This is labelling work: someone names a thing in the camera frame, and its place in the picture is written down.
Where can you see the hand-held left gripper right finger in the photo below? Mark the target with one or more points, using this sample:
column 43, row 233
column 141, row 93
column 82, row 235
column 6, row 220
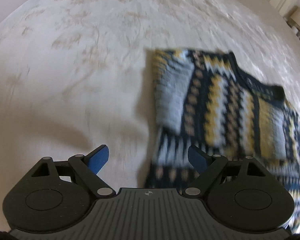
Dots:
column 197, row 158

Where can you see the table lamp with slim base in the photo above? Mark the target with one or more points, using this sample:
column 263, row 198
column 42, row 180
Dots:
column 298, row 17

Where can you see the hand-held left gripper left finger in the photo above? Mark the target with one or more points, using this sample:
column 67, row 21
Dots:
column 98, row 158

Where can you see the bed with cream floral bedspread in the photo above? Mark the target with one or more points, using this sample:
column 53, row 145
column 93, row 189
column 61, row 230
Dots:
column 90, row 67

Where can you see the navy yellow white patterned sweater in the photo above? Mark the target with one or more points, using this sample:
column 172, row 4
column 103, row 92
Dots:
column 227, row 110

